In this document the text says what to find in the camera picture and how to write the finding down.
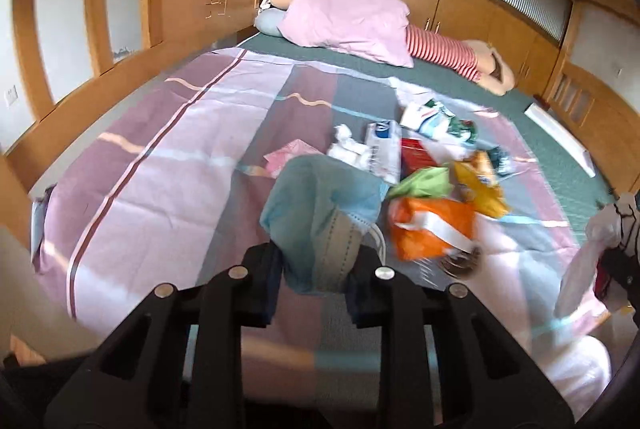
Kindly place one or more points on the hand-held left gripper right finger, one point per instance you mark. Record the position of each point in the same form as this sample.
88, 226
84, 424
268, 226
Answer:
365, 291

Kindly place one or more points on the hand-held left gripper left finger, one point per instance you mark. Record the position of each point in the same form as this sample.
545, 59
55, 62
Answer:
260, 281

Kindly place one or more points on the orange plastic bag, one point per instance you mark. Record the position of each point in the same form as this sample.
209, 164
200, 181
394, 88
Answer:
425, 224

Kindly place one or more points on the blue face mask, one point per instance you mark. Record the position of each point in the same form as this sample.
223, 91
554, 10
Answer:
320, 209

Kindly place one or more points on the green plastic bag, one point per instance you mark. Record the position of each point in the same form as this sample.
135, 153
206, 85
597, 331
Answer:
425, 181

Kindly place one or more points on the pink paper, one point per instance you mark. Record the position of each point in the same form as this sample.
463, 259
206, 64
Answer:
290, 156

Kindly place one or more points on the white tissue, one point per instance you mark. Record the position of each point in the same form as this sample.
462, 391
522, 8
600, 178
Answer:
347, 149

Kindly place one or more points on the white blue plastic packet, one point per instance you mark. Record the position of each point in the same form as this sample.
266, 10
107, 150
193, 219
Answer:
382, 149

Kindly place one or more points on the yellow snack bag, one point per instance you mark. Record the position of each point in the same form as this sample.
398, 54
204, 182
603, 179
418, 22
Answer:
480, 189

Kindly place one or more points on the dark green white wrapper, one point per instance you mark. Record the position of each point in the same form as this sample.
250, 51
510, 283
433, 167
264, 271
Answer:
500, 159

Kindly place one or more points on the red plastic packet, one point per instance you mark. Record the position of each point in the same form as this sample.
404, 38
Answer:
415, 156

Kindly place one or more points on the pink striped bed sheet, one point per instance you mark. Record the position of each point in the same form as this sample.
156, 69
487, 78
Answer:
175, 159

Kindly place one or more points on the white printed packet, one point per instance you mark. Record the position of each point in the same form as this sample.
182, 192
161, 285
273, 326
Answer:
425, 116

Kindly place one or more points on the dark green packet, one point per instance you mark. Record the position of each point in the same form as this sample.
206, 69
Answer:
462, 129

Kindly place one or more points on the green mattress cover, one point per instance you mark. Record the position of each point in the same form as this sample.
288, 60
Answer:
555, 179

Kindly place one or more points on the long white box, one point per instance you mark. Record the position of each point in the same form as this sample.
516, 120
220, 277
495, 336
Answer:
560, 136

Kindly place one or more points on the red striped plush doll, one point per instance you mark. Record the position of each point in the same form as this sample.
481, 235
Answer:
440, 51

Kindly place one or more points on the light blue pillow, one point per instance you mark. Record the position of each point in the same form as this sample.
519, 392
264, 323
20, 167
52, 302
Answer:
270, 23

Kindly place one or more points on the pink pillow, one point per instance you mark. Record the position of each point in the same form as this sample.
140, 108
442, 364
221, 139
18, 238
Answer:
345, 19

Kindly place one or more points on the wooden footboard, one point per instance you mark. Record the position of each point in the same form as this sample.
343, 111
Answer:
600, 109

